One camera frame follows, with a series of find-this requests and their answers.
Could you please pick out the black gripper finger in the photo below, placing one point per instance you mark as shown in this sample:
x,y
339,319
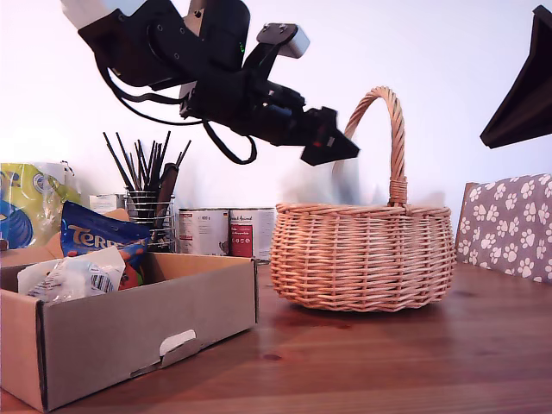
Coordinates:
x,y
526,108

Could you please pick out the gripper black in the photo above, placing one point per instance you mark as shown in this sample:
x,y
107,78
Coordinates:
x,y
250,108

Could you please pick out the woven wicker basket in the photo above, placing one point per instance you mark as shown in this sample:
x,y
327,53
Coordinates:
x,y
362,259

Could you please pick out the brown cardboard box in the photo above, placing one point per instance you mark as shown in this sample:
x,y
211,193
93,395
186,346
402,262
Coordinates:
x,y
129,315

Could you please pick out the grey paw print cloth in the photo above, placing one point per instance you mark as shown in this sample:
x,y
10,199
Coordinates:
x,y
513,228

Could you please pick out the red label tin can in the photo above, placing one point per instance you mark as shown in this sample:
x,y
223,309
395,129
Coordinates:
x,y
252,235

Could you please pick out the black chopstick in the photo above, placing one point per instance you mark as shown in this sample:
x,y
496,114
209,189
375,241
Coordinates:
x,y
183,153
117,161
163,159
140,166
127,161
151,164

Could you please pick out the white label tin can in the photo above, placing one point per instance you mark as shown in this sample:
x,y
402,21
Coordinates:
x,y
202,233

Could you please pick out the white labelled jar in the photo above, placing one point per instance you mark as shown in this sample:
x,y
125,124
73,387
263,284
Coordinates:
x,y
105,202

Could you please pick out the blue Terry's egg bag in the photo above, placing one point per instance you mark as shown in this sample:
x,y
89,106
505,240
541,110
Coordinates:
x,y
99,235

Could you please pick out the crumpled white egg bag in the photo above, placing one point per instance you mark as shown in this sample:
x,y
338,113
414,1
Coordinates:
x,y
64,276

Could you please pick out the yellow blue printed bag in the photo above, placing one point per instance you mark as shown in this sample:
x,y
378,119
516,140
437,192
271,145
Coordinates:
x,y
26,190

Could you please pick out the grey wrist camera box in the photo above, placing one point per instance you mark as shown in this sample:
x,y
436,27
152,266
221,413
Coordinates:
x,y
289,41

